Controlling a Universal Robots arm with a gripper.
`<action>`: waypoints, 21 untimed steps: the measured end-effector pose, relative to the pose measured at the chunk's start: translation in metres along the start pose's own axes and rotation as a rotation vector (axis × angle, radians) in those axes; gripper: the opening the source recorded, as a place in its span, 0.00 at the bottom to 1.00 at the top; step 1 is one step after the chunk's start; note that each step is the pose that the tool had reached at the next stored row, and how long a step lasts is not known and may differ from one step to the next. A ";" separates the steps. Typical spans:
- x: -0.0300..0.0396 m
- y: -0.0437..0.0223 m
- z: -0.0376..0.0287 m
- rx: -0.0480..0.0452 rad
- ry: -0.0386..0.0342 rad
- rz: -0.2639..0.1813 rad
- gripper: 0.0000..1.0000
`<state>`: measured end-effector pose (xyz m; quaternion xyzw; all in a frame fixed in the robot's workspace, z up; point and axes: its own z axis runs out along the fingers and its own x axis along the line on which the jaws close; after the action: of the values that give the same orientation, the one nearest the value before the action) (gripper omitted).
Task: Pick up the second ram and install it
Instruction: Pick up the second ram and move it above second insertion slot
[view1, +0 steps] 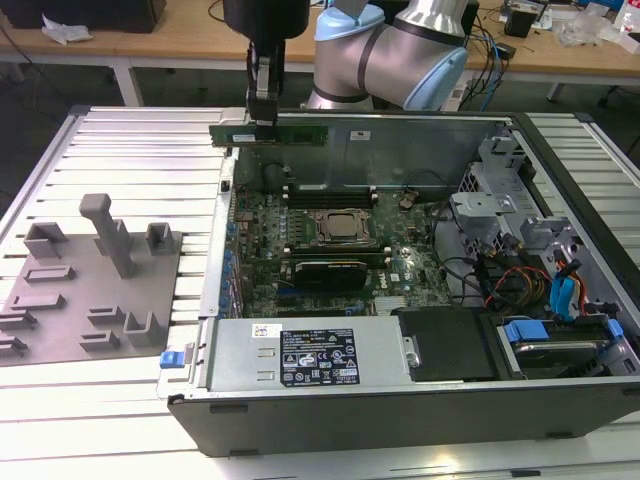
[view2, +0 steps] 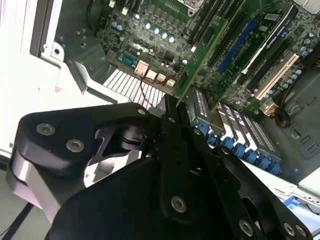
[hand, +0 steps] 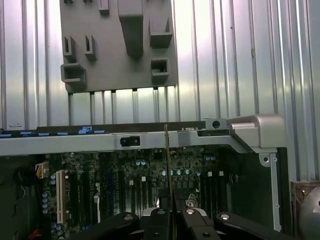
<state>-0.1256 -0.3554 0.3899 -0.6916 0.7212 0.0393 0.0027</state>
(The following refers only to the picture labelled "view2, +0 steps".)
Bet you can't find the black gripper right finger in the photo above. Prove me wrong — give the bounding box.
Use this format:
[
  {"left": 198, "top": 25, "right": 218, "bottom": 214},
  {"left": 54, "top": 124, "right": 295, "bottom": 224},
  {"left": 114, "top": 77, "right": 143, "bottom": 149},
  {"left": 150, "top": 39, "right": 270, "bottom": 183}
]
[{"left": 176, "top": 101, "right": 315, "bottom": 240}]

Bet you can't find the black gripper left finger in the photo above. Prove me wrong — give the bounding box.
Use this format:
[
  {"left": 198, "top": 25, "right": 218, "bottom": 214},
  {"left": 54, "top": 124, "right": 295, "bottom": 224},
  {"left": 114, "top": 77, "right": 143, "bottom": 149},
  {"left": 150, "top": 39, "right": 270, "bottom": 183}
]
[{"left": 6, "top": 95, "right": 196, "bottom": 225}]

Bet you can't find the green RAM stick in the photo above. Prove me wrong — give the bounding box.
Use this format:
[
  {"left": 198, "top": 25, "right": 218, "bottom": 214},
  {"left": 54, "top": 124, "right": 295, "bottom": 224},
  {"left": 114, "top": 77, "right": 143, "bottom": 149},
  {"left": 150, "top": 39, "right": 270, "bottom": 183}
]
[{"left": 173, "top": 15, "right": 229, "bottom": 101}]

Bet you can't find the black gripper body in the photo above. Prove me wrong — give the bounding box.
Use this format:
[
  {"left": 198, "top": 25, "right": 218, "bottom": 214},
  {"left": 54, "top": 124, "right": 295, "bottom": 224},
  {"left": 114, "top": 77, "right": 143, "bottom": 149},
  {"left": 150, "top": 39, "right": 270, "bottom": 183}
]
[{"left": 44, "top": 149, "right": 241, "bottom": 240}]

